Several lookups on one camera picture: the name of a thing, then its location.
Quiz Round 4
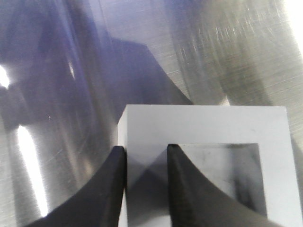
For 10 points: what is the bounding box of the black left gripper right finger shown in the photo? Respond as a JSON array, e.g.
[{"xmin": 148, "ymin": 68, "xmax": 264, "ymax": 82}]
[{"xmin": 167, "ymin": 144, "xmax": 278, "ymax": 227}]

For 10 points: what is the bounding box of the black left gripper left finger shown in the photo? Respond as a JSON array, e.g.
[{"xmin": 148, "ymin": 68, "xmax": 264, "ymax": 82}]
[{"xmin": 30, "ymin": 146, "xmax": 126, "ymax": 227}]

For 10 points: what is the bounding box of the gray hollow cube base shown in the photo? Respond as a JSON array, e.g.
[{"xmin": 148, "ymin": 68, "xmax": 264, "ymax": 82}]
[{"xmin": 118, "ymin": 105, "xmax": 303, "ymax": 227}]

